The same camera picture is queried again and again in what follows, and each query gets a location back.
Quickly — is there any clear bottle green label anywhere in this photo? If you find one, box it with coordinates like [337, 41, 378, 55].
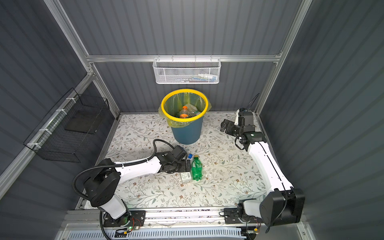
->
[180, 172, 193, 184]

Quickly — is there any clear bottle orange label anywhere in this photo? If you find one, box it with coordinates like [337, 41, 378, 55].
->
[179, 106, 193, 119]

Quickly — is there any large clear crushed bottle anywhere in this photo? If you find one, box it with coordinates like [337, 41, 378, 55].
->
[188, 105, 201, 117]

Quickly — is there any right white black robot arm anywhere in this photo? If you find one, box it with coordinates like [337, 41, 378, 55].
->
[220, 108, 305, 227]

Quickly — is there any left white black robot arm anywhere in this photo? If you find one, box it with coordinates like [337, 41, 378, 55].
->
[84, 146, 189, 227]

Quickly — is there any blue bin yellow rim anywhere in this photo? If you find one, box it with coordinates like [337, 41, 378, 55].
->
[160, 88, 210, 146]

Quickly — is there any yellow-green bin liner bag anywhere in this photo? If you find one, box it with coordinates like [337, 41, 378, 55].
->
[159, 89, 212, 128]

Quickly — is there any small green bottle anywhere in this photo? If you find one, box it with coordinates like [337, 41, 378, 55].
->
[191, 155, 203, 181]

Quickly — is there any blue tube in basket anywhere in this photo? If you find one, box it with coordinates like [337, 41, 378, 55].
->
[177, 76, 217, 84]

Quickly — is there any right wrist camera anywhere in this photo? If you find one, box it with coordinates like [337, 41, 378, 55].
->
[235, 108, 244, 127]

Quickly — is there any white wire mesh basket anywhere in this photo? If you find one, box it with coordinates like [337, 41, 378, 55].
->
[153, 59, 222, 85]

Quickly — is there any left black corrugated cable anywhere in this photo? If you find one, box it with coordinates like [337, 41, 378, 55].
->
[71, 138, 176, 240]

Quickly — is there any black wire mesh basket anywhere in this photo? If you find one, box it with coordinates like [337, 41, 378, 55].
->
[23, 88, 110, 163]

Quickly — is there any aluminium rail base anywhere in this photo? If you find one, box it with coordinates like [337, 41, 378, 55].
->
[55, 207, 315, 240]

